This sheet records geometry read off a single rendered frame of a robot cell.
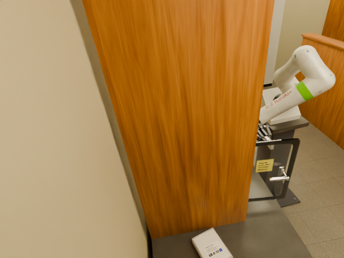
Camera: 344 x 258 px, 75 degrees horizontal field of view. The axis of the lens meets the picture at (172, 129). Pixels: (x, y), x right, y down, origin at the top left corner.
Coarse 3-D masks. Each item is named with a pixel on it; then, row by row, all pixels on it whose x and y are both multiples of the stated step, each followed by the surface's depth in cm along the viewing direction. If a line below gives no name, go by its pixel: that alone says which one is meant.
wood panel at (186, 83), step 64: (128, 0) 55; (192, 0) 57; (256, 0) 59; (128, 64) 64; (192, 64) 66; (256, 64) 69; (128, 128) 75; (192, 128) 79; (256, 128) 83; (192, 192) 98
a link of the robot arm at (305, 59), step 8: (304, 48) 123; (312, 48) 122; (296, 56) 125; (304, 56) 122; (312, 56) 121; (288, 64) 138; (296, 64) 127; (304, 64) 123; (312, 64) 121; (320, 64) 120; (280, 72) 156; (288, 72) 144; (296, 72) 140; (304, 72) 125; (280, 80) 161; (288, 80) 158; (280, 88) 166
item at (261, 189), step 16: (256, 144) 97; (272, 144) 97; (288, 144) 97; (256, 160) 102; (288, 160) 102; (256, 176) 108; (272, 176) 108; (288, 176) 108; (256, 192) 115; (272, 192) 115
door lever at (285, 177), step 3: (282, 171) 106; (285, 171) 106; (285, 174) 104; (273, 177) 103; (276, 177) 103; (279, 177) 103; (282, 177) 103; (285, 177) 102; (288, 177) 102; (270, 180) 102; (273, 180) 102; (276, 180) 102; (279, 180) 103; (282, 180) 103; (288, 180) 102
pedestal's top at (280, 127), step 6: (294, 120) 183; (300, 120) 182; (306, 120) 181; (270, 126) 180; (276, 126) 179; (282, 126) 178; (288, 126) 177; (294, 126) 178; (300, 126) 180; (276, 132) 177
